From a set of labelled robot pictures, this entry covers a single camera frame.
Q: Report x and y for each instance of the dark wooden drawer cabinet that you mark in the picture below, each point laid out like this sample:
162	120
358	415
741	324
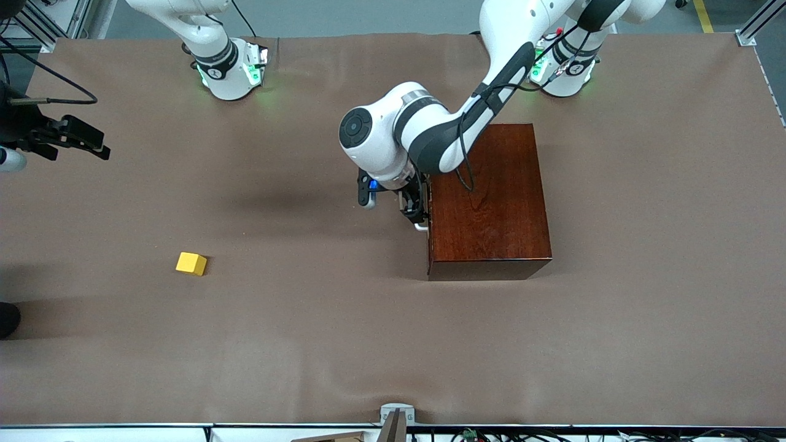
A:
491	202

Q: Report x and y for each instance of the yellow floor tape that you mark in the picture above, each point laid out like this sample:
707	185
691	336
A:
704	15

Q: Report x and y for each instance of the brown table cover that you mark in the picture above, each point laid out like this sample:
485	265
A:
307	337

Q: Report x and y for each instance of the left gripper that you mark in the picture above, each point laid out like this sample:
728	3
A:
412	197

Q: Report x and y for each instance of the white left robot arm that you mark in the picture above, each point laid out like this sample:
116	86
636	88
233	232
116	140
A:
381	132

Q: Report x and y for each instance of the aluminium frame profile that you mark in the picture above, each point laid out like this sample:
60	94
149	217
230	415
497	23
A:
43	21
761	24

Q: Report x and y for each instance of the green connector plug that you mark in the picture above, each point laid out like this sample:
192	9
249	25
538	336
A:
470	435

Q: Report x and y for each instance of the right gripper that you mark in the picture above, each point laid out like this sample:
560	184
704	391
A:
21	126

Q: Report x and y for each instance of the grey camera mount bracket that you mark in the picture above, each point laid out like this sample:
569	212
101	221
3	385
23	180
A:
396	417

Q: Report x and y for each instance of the wooden board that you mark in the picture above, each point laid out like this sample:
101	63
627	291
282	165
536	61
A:
338	438

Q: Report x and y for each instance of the black round knob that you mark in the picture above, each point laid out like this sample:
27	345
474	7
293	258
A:
7	320

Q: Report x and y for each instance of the yellow cube block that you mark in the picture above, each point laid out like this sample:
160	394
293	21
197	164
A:
191	264

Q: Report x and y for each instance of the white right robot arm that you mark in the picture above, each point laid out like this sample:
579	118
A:
227	80

